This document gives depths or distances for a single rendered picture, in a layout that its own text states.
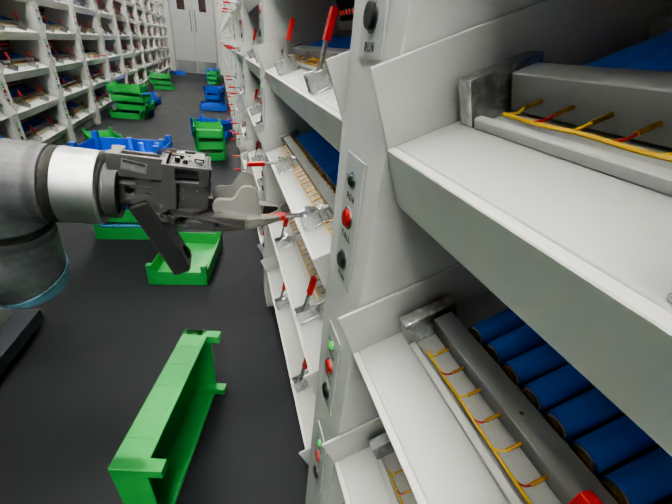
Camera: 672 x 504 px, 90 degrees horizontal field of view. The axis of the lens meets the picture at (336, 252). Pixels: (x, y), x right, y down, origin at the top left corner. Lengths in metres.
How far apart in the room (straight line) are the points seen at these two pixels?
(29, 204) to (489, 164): 0.45
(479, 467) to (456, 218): 0.17
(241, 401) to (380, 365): 0.66
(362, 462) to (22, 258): 0.48
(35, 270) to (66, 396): 0.57
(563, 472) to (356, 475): 0.27
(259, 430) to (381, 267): 0.68
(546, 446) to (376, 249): 0.16
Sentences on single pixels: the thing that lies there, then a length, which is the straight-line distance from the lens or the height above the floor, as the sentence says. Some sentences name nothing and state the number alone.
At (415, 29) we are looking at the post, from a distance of 0.23.
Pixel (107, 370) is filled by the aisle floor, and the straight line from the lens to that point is 1.11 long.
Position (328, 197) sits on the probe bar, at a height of 0.57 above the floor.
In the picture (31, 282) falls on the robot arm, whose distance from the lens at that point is 0.58.
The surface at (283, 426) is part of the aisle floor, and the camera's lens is 0.90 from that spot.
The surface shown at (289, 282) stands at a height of 0.34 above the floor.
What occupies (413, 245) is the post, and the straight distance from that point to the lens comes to 0.28.
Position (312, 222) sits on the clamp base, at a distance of 0.52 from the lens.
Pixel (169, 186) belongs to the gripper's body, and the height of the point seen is 0.61.
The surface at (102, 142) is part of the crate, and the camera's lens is 1.77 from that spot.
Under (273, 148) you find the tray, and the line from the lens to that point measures 0.94.
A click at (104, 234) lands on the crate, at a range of 1.71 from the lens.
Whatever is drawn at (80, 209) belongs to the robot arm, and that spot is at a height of 0.59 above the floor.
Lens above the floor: 0.77
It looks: 30 degrees down
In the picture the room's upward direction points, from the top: 6 degrees clockwise
